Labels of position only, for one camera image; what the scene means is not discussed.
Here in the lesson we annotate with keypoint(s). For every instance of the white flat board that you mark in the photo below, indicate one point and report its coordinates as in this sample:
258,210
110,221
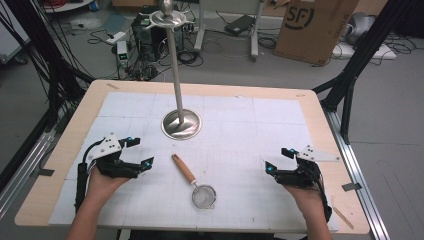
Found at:
365,51

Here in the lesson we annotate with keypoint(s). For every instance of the aluminium rail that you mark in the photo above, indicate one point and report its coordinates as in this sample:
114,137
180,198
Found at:
358,173
23,170

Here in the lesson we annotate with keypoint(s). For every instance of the tall metal hook stand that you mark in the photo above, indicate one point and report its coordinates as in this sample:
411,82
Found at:
181,125

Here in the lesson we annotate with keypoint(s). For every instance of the white device with green display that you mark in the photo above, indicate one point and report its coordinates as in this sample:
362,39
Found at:
122,53

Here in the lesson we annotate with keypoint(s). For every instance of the person's right hand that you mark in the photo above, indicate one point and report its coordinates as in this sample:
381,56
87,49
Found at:
308,198

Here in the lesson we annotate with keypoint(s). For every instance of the black tape piece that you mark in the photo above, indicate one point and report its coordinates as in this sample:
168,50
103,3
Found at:
351,186
46,172

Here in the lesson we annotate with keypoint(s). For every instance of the thin wooden stick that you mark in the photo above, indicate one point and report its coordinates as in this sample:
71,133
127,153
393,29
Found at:
343,218

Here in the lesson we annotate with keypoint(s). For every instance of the black computer tower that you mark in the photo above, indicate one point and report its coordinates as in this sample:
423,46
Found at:
148,36

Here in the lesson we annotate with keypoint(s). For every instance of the brown cardboard box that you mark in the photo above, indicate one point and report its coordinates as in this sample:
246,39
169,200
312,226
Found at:
313,30

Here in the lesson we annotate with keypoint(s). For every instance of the white grid mat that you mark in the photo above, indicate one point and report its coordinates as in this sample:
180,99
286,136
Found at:
233,133

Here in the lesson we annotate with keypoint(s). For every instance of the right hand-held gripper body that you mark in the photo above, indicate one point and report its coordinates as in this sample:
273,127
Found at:
301,176

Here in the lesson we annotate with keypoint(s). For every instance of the black metal frame stand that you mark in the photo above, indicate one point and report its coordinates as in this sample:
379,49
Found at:
353,66
50,60

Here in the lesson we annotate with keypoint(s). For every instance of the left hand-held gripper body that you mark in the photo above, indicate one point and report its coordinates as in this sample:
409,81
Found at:
107,146

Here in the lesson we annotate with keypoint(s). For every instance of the person's left hand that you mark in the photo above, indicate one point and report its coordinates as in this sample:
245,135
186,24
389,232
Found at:
101,188

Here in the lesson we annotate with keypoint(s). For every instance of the flat black device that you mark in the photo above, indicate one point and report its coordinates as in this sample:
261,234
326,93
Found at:
239,24

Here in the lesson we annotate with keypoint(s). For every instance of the white table leg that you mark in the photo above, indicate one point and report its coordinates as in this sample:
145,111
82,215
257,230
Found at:
255,31
200,25

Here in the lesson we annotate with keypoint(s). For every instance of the white power strip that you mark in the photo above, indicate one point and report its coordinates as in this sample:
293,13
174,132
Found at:
115,37

